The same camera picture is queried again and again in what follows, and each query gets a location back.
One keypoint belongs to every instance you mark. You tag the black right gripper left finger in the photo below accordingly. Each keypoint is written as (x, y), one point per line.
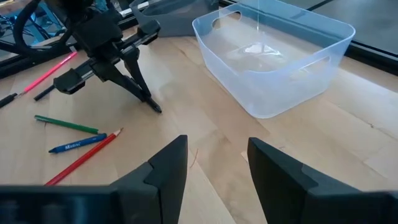
(161, 186)

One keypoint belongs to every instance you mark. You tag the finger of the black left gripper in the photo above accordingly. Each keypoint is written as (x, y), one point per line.
(138, 77)
(115, 76)

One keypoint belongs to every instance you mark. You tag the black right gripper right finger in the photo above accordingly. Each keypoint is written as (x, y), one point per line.
(276, 180)

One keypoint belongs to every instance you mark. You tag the red pencil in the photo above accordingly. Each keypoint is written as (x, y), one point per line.
(84, 157)

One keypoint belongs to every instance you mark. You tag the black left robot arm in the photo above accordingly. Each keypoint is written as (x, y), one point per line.
(68, 9)

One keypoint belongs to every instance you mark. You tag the thin brown strand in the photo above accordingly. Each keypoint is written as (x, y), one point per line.
(194, 158)

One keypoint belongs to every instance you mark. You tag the white metal bar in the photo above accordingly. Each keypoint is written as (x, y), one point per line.
(133, 8)

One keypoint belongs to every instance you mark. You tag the pink pen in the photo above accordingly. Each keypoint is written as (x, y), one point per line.
(49, 73)

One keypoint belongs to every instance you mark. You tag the grey pen far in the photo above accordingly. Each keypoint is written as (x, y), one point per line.
(66, 124)

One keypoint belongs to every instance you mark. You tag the black pen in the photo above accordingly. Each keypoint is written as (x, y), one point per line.
(43, 93)
(7, 100)

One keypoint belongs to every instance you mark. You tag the blue crayon with white print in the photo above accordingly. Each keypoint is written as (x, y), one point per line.
(77, 144)

